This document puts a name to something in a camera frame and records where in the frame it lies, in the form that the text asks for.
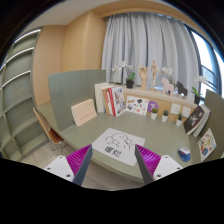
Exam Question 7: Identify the colourful sticker sheet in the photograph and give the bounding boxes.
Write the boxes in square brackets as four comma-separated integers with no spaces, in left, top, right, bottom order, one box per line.
[198,129,217,161]

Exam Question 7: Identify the wooden hand model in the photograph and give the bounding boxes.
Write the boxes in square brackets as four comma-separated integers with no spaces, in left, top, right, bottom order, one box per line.
[139,65,148,90]

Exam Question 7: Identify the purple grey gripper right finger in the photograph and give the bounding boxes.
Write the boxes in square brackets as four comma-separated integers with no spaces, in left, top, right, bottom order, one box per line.
[135,145,161,184]

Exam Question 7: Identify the grey curtain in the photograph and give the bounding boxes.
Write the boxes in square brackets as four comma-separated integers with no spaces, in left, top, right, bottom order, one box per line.
[101,12,199,91]

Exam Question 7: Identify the white orchid right pot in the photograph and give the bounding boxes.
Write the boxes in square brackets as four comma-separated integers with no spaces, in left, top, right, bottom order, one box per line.
[190,76,208,105]

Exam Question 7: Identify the wooden mannequin figure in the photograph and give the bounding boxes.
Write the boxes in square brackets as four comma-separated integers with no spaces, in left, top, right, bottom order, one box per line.
[151,60,160,88]

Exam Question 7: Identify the beige cardboard sign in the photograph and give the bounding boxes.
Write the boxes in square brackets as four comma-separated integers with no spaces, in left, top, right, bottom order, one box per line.
[71,99,97,126]

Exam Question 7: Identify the green wall shelf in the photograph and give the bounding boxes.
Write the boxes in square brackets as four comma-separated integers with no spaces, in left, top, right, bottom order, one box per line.
[0,28,46,161]

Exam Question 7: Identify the small potted succulent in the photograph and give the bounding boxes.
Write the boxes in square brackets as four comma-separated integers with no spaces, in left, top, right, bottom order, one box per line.
[151,108,158,120]
[162,110,169,122]
[176,113,183,126]

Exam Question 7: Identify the white binder books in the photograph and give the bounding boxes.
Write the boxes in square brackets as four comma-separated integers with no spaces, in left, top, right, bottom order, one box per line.
[95,83,109,113]

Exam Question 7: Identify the small potted succulent middle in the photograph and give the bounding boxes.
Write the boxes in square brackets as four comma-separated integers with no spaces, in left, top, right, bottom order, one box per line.
[162,110,169,122]

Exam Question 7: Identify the white orchid black pot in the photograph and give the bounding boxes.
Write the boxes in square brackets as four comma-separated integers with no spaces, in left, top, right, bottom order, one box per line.
[111,61,135,89]

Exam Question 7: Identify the white wall socket plate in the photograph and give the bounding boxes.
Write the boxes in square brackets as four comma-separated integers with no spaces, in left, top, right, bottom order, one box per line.
[170,104,181,114]

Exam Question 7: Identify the small potted succulent right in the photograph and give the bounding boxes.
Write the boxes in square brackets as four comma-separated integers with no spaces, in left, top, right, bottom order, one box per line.
[176,113,183,126]

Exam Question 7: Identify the illustrated magazine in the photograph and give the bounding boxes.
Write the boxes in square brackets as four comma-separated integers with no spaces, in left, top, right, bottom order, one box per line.
[112,87,125,116]

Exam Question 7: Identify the wooden chair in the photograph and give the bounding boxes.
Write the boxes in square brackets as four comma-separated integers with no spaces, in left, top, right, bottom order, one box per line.
[33,109,63,150]

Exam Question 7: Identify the white printed mouse pad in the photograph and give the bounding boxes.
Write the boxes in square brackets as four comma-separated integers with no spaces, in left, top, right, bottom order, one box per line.
[92,128,145,166]

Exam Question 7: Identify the white sticker card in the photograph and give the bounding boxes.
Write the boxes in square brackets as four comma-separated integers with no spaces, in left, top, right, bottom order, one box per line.
[126,96,149,115]

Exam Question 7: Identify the pink wooden horse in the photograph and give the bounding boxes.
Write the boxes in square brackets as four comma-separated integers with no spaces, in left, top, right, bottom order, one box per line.
[161,78,174,96]

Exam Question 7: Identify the small potted succulent left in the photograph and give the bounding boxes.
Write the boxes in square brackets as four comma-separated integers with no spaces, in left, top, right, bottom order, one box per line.
[151,108,158,120]

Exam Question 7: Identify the black cover book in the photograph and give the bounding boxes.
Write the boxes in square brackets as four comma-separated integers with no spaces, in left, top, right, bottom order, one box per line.
[183,106,205,135]

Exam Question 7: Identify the white orchid behind horse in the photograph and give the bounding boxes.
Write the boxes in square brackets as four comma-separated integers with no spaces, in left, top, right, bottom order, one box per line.
[162,67,173,84]

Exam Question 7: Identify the black wooden horse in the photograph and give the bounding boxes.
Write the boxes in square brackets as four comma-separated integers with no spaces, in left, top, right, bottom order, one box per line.
[177,81,188,96]

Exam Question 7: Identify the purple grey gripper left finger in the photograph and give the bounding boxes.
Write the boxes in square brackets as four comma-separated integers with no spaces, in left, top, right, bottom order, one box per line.
[66,145,93,186]

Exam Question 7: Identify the red white book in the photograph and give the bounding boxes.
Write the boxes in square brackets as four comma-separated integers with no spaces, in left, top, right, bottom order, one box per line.
[106,88,115,116]

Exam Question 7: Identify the green desk partition panel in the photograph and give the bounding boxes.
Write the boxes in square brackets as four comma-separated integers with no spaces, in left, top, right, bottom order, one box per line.
[48,70,106,131]

